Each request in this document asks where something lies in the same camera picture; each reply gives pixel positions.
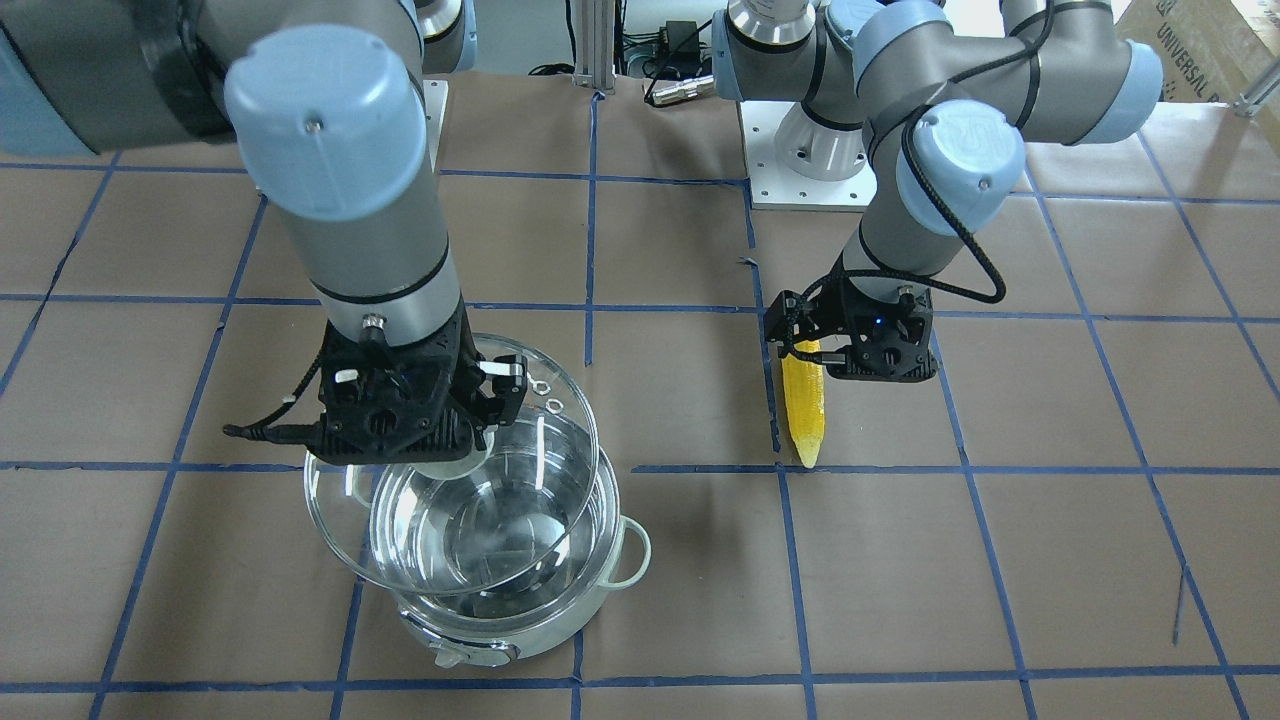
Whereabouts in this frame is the white cooking pot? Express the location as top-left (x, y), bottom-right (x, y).
top-left (369, 411), bottom-right (652, 667)

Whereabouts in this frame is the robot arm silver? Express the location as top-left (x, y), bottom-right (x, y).
top-left (710, 1), bottom-right (1164, 382)
top-left (1, 1), bottom-right (526, 465)

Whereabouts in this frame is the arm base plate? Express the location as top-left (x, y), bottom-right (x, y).
top-left (739, 101), bottom-right (877, 211)
top-left (422, 78), bottom-right (451, 165)

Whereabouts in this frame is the glass pot lid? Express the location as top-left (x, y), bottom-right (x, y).
top-left (303, 334), bottom-right (602, 597)

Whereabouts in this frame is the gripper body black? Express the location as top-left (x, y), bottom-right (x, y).
top-left (764, 268), bottom-right (938, 383)
top-left (223, 305), bottom-right (492, 465)

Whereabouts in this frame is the yellow corn cob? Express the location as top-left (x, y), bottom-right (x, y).
top-left (781, 354), bottom-right (826, 469)

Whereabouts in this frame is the cardboard box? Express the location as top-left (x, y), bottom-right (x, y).
top-left (1116, 1), bottom-right (1279, 102)

